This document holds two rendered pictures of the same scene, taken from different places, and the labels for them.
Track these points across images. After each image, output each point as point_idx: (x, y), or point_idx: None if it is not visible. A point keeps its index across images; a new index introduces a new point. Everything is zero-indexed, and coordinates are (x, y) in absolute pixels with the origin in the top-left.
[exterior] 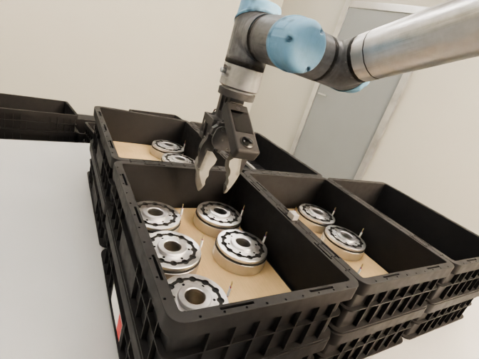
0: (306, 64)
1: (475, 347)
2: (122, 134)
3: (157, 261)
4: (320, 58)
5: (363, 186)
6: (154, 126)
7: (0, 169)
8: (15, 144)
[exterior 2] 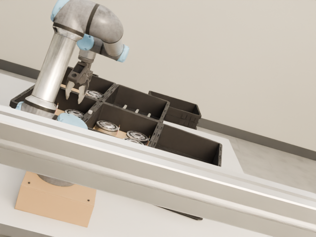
0: (84, 47)
1: (182, 224)
2: (75, 83)
3: (19, 96)
4: (90, 45)
5: (195, 138)
6: (94, 82)
7: (16, 90)
8: (31, 84)
